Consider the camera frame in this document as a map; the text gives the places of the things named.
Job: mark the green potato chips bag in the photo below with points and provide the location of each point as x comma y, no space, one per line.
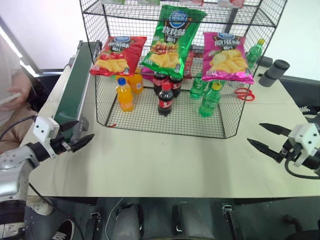
170,42

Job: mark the grey cylinder device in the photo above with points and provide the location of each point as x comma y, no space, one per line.
273,72

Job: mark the pink potato chips bag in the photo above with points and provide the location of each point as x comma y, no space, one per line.
227,60

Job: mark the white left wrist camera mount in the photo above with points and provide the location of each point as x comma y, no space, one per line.
43,127

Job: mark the green soda bottle yellow cap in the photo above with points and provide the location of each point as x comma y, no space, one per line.
208,102
197,87
253,53

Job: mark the cola bottle red cap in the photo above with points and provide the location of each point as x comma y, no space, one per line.
165,102
158,81
176,87

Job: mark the orange soda bottle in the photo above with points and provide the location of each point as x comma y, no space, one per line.
125,98
137,84

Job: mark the dark grey box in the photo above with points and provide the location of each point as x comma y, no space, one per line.
266,61

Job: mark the red potato chips bag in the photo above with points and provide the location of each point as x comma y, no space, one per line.
117,55

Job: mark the black sneaker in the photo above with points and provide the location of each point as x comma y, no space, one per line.
63,231

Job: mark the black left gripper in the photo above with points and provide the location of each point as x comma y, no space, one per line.
60,146

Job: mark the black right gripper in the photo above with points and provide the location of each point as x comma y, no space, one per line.
288,151

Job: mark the small red tie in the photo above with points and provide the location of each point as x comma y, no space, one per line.
111,125

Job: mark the green conveyor belt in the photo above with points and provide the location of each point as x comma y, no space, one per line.
72,95

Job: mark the white sneaker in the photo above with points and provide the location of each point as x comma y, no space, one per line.
41,206

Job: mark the red snack pack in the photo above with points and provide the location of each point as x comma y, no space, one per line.
190,63

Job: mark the white phone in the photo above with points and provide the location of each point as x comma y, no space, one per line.
10,98

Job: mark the green snack pack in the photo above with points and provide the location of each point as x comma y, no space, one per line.
150,2
115,1

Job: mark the dark grey rounded shape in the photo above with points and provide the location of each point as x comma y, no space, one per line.
128,222
192,220

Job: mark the magenta snack pack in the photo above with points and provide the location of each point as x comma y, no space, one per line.
147,70

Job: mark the black table bracket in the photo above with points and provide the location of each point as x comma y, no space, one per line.
96,220
227,212

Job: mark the person in white shirt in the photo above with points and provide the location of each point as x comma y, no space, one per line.
7,65

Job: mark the person's bare hand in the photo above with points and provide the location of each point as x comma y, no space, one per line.
18,91

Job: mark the pink snack pack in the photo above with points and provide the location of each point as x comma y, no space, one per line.
231,3
192,2

